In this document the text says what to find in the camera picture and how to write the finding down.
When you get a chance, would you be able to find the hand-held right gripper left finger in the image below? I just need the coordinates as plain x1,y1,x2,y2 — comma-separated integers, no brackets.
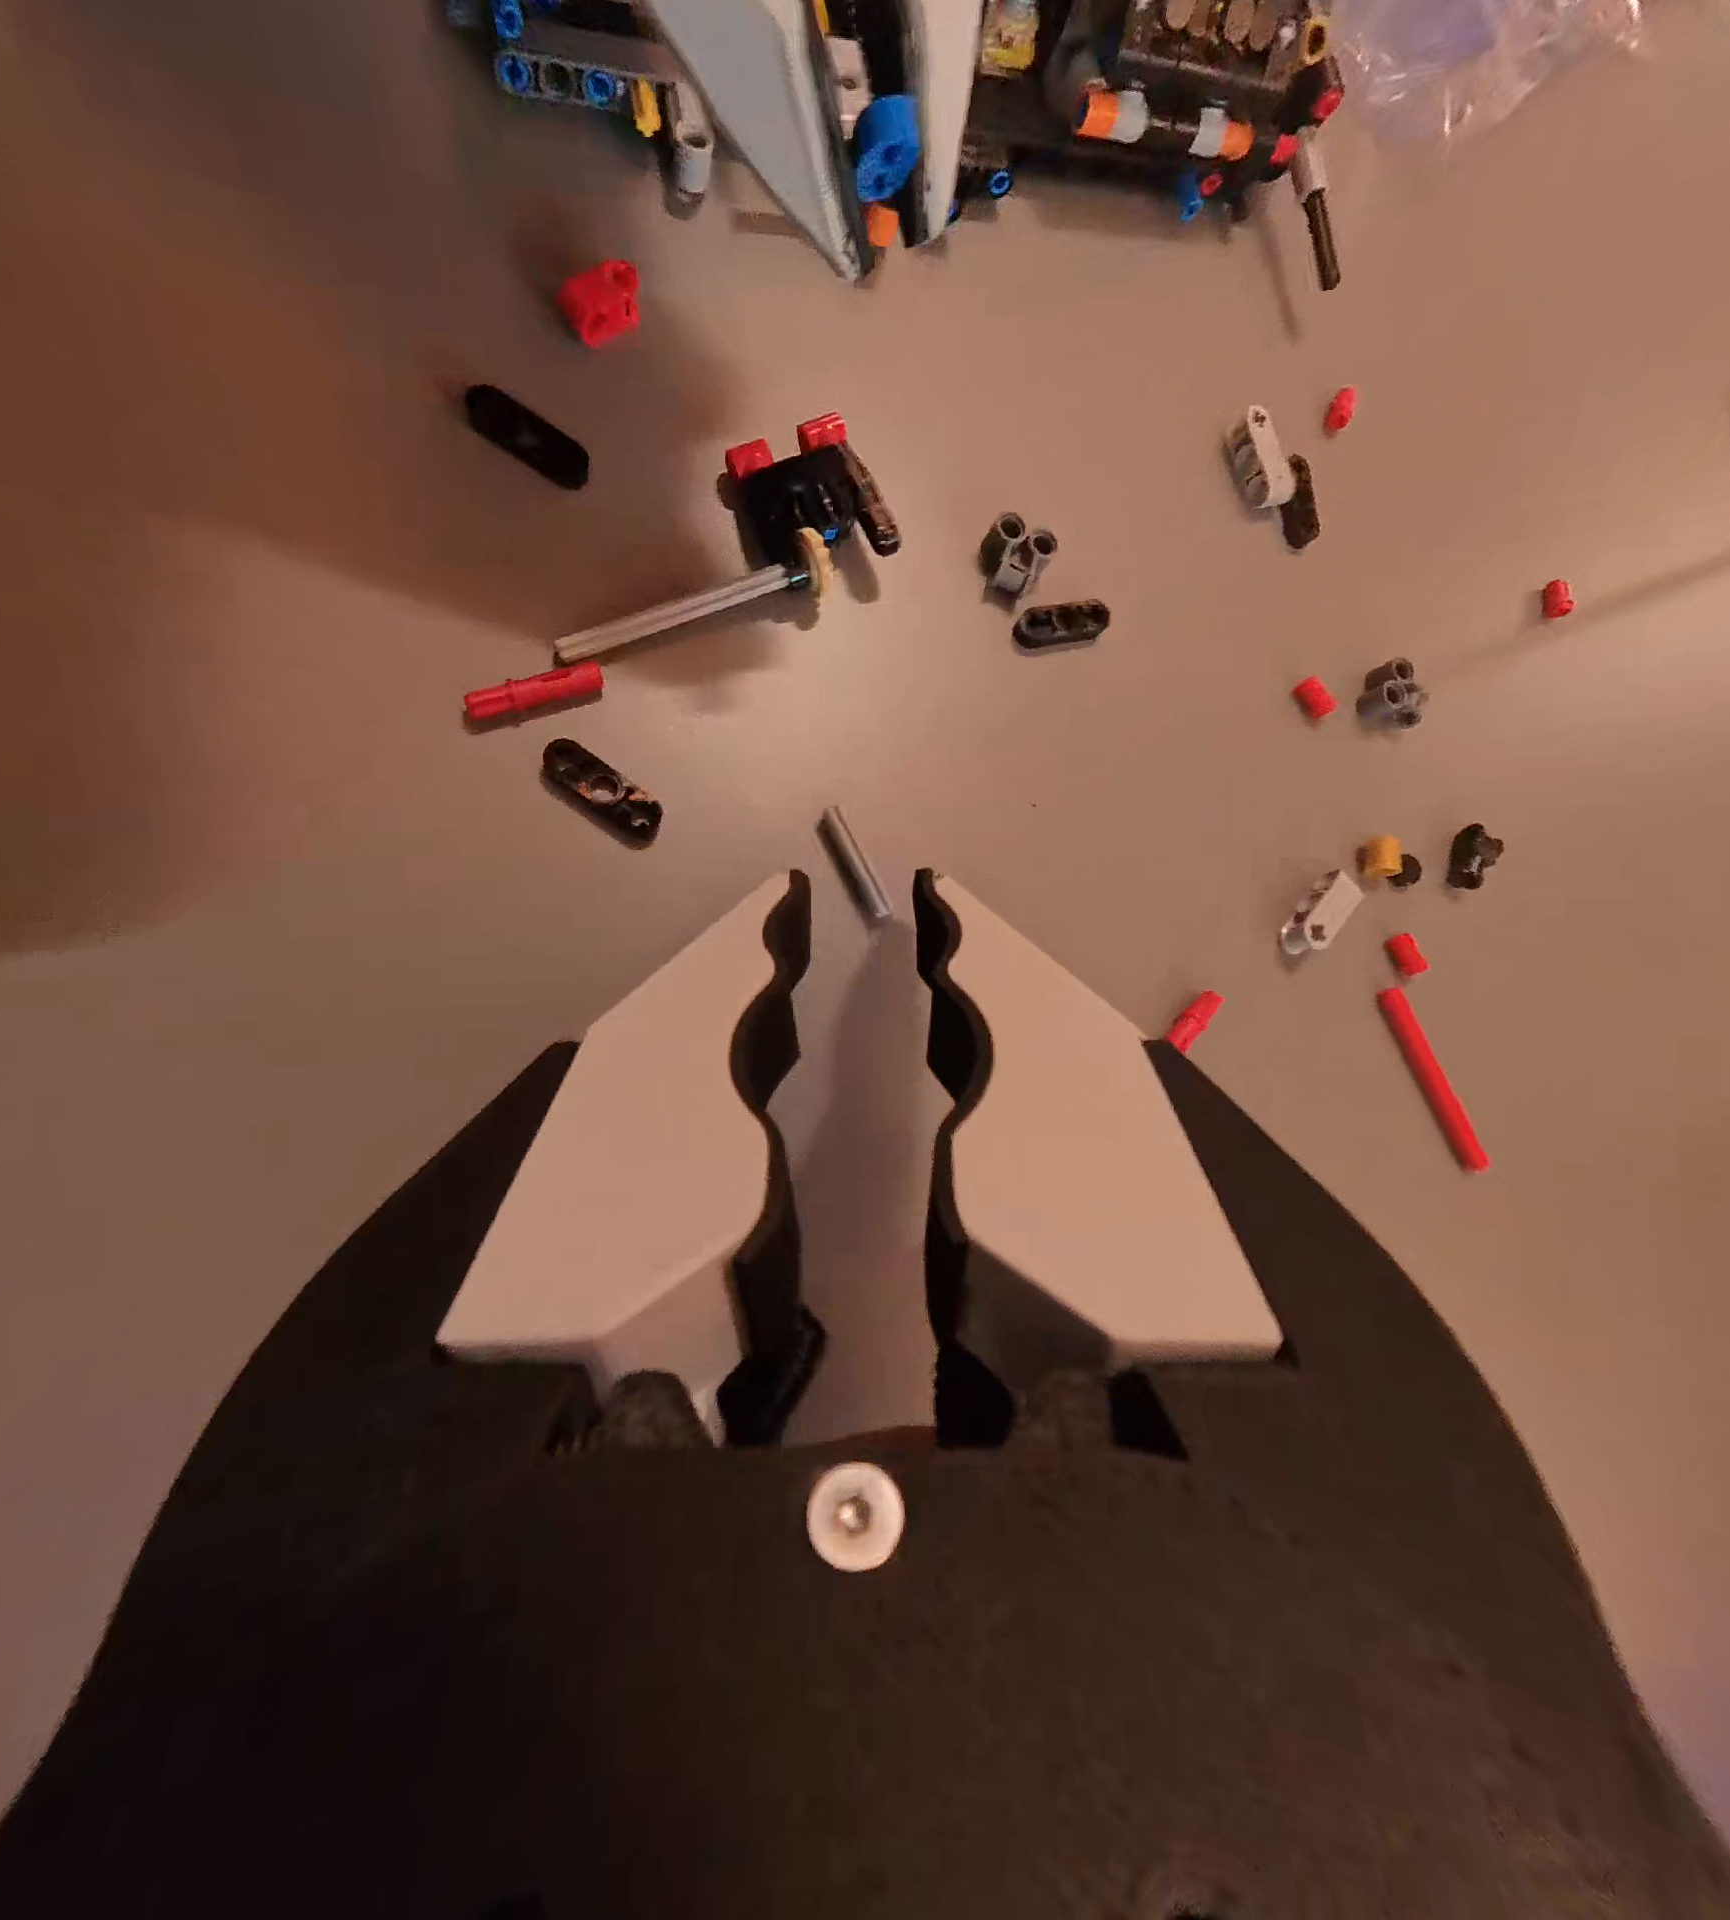
435,866,828,1448

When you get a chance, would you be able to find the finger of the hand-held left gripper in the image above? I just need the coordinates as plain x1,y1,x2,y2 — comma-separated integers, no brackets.
911,0,991,252
646,0,879,284

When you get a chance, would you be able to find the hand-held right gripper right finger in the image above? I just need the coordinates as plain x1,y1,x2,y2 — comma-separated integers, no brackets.
911,865,1289,1448

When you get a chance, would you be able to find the large lego vehicle model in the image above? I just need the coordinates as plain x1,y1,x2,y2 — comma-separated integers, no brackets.
444,0,1350,294

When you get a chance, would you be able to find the red lego cube connector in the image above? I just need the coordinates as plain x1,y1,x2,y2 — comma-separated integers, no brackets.
554,259,644,352

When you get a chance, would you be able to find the black lego gear axle assembly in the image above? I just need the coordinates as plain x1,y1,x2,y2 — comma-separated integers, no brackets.
551,413,906,666

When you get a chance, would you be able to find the short grey lego axle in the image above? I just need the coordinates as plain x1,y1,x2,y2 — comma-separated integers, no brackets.
819,805,897,922

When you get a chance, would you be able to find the long red lego axle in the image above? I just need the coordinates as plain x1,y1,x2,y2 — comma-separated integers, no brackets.
1372,985,1492,1176

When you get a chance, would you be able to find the light grey thin lego liftarm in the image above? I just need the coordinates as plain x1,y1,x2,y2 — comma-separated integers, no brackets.
1276,868,1366,960

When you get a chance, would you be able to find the light grey thick lego liftarm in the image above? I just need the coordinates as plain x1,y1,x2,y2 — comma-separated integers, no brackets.
1223,403,1296,515

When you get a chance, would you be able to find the long red lego pin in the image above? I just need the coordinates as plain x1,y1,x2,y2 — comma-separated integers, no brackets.
460,661,608,727

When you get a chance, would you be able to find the clear plastic bag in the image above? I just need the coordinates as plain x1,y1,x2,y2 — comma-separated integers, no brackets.
1331,0,1649,149

